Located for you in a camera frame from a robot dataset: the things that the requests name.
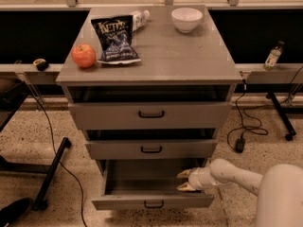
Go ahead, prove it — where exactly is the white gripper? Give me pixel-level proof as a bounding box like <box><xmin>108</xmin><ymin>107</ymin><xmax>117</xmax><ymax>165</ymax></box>
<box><xmin>177</xmin><ymin>167</ymin><xmax>217</xmax><ymax>192</ymax></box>

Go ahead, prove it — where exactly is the grey bottom drawer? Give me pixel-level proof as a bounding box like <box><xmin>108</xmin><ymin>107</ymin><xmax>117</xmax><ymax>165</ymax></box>
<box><xmin>92</xmin><ymin>158</ymin><xmax>214</xmax><ymax>210</ymax></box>

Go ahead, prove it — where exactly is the grey drawer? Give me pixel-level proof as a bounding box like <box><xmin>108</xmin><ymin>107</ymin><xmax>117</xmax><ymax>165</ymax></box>
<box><xmin>69</xmin><ymin>102</ymin><xmax>231</xmax><ymax>130</ymax></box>
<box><xmin>92</xmin><ymin>158</ymin><xmax>214</xmax><ymax>210</ymax></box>
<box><xmin>85</xmin><ymin>139</ymin><xmax>217</xmax><ymax>160</ymax></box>

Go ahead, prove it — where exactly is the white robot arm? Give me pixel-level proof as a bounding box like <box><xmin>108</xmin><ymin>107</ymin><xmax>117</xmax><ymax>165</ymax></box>
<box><xmin>177</xmin><ymin>159</ymin><xmax>303</xmax><ymax>227</ymax></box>

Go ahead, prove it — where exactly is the grey middle drawer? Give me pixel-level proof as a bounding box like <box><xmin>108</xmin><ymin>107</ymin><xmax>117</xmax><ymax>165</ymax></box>
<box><xmin>85</xmin><ymin>139</ymin><xmax>217</xmax><ymax>160</ymax></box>

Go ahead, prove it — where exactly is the grey top drawer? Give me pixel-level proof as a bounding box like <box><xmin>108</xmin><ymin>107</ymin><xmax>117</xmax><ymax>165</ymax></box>
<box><xmin>69</xmin><ymin>102</ymin><xmax>231</xmax><ymax>130</ymax></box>

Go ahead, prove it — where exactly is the grey drawer cabinet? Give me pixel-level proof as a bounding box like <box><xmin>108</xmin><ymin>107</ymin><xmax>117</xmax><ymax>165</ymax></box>
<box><xmin>55</xmin><ymin>5</ymin><xmax>243</xmax><ymax>175</ymax></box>

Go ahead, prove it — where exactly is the black stand leg right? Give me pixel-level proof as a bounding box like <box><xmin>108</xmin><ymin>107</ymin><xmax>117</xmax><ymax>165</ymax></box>
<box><xmin>266</xmin><ymin>83</ymin><xmax>303</xmax><ymax>141</ymax></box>

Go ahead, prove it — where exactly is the small glass bottle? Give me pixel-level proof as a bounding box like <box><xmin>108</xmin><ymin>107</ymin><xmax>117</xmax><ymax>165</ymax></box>
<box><xmin>263</xmin><ymin>41</ymin><xmax>284</xmax><ymax>71</ymax></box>

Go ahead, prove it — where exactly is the white ceramic bowl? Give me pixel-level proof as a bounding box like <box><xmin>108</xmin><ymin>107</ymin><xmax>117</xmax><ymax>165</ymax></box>
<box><xmin>171</xmin><ymin>8</ymin><xmax>203</xmax><ymax>33</ymax></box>

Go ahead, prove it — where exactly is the red apple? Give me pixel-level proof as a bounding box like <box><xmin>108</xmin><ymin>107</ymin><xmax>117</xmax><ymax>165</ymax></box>
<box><xmin>71</xmin><ymin>44</ymin><xmax>96</xmax><ymax>68</ymax></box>

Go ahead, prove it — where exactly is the black kettle chips bag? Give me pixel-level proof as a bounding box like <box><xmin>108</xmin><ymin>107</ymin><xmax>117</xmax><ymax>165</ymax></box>
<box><xmin>91</xmin><ymin>15</ymin><xmax>141</xmax><ymax>64</ymax></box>

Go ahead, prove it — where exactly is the clear plastic water bottle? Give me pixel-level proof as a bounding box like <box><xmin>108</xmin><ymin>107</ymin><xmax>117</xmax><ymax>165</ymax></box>
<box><xmin>131</xmin><ymin>10</ymin><xmax>150</xmax><ymax>31</ymax></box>

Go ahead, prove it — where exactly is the black shoe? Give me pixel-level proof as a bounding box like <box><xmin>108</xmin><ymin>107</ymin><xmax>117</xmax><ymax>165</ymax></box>
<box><xmin>0</xmin><ymin>198</ymin><xmax>32</xmax><ymax>227</ymax></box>

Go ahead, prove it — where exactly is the black yellow tape measure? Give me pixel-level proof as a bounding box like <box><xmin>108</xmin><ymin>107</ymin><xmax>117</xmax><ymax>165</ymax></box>
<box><xmin>33</xmin><ymin>59</ymin><xmax>49</xmax><ymax>71</ymax></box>

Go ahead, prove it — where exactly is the black power adapter cable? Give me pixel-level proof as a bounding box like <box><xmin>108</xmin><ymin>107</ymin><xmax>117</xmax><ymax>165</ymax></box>
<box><xmin>226</xmin><ymin>79</ymin><xmax>269</xmax><ymax>154</ymax></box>

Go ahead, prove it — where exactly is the black floor cable left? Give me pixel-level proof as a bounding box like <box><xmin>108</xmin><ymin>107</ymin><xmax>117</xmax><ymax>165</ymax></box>
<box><xmin>29</xmin><ymin>93</ymin><xmax>88</xmax><ymax>227</ymax></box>

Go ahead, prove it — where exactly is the black cart frame left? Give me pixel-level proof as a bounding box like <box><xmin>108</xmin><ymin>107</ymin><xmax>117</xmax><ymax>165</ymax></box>
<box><xmin>0</xmin><ymin>79</ymin><xmax>71</xmax><ymax>211</ymax></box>

